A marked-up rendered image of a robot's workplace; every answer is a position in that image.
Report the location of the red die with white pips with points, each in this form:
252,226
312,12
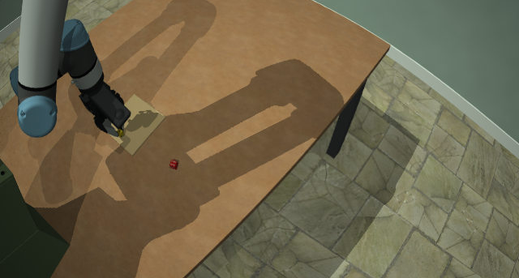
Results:
173,164

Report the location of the translucent tan mat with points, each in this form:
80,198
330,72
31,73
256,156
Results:
140,125

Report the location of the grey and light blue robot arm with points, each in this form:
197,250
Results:
43,38

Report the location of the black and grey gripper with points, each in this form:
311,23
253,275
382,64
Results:
100,120

